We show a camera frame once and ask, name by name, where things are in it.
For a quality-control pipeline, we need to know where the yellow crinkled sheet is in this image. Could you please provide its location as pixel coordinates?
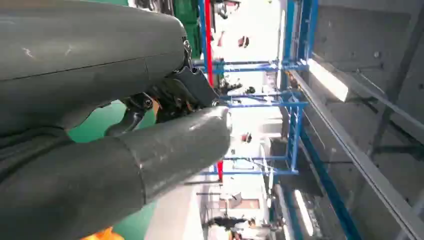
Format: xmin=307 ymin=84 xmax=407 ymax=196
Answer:
xmin=80 ymin=226 xmax=125 ymax=240

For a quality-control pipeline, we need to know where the green plastic crate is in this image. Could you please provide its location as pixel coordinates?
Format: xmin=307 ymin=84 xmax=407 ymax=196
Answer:
xmin=173 ymin=0 xmax=203 ymax=61

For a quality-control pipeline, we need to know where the red post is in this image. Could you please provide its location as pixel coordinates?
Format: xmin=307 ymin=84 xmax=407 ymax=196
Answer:
xmin=203 ymin=0 xmax=225 ymax=183

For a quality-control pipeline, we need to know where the grey ceiling rail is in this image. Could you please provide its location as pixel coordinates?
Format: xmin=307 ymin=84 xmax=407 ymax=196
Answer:
xmin=287 ymin=70 xmax=424 ymax=240

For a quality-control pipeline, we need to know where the long ceiling light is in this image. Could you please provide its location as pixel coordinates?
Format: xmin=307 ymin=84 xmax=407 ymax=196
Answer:
xmin=306 ymin=58 xmax=351 ymax=103
xmin=292 ymin=189 xmax=315 ymax=238

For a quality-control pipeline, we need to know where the blue metal rack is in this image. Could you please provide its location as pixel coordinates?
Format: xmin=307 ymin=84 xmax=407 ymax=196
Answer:
xmin=192 ymin=0 xmax=320 ymax=177

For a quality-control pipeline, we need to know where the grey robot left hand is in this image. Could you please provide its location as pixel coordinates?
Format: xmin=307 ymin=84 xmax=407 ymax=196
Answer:
xmin=0 ymin=0 xmax=232 ymax=240

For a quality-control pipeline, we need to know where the bystander person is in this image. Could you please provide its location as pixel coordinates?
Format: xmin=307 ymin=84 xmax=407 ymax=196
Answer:
xmin=202 ymin=216 xmax=282 ymax=240

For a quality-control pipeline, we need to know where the robot left arm ribbed sleeve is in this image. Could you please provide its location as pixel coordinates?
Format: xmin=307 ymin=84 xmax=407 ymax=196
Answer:
xmin=0 ymin=128 xmax=72 ymax=183

